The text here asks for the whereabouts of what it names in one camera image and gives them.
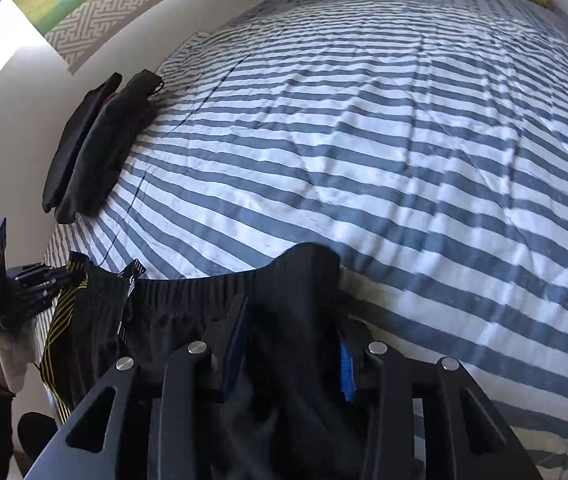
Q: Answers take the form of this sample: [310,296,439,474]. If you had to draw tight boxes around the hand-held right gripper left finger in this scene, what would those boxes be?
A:
[24,294,252,480]

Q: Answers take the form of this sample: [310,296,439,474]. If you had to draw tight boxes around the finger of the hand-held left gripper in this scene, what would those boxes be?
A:
[6,261,68,318]

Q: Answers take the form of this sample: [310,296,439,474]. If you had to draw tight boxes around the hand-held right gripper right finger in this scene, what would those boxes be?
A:
[336,317,545,480]

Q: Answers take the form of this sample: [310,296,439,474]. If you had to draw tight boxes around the black clothes stack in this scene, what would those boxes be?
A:
[38,242,379,480]

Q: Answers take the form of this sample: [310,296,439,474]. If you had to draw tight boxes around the folded black pants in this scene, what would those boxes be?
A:
[42,72,123,213]
[55,71,165,225]

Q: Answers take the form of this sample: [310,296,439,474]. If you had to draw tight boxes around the person's left hand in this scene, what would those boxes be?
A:
[0,310,40,394]

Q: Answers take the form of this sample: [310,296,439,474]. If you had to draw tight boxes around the blue striped bed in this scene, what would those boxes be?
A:
[44,0,568,480]

